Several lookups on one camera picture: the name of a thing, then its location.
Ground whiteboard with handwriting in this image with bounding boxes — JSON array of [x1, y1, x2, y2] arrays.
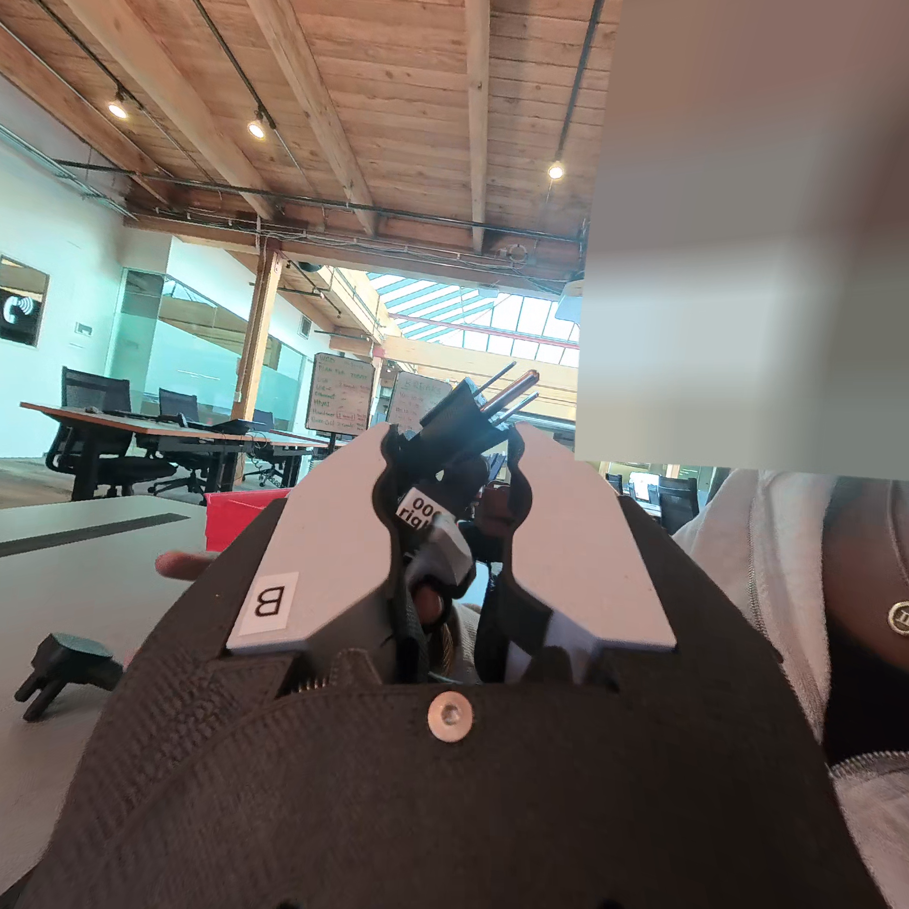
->
[[305, 351, 376, 434], [387, 369, 455, 437]]

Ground black power cord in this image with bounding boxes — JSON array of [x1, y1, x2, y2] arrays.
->
[[391, 362, 542, 498]]

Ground wooden support post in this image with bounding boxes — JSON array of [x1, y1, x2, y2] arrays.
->
[[233, 241, 285, 427]]

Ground black braided cord plug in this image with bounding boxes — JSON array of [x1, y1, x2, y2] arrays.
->
[[14, 632, 125, 722]]

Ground black office chair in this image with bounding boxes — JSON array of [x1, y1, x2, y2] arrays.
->
[[46, 365, 178, 498], [145, 387, 214, 494], [241, 408, 286, 489]]

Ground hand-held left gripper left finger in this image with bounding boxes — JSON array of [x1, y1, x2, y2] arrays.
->
[[226, 424, 428, 684]]

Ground black phone icon wall sign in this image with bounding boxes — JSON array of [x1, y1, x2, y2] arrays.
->
[[0, 256, 51, 348]]

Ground glass partition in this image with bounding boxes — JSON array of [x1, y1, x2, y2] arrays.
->
[[117, 266, 308, 430]]

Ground brown top office desk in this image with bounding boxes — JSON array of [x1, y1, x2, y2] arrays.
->
[[20, 401, 335, 501]]

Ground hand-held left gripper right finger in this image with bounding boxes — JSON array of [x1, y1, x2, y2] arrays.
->
[[474, 424, 676, 684]]

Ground red plastic bin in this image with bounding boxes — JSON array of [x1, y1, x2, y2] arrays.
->
[[205, 489, 292, 553]]

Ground gold wire bracelets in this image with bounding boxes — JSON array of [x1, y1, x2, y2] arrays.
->
[[426, 614, 466, 679]]

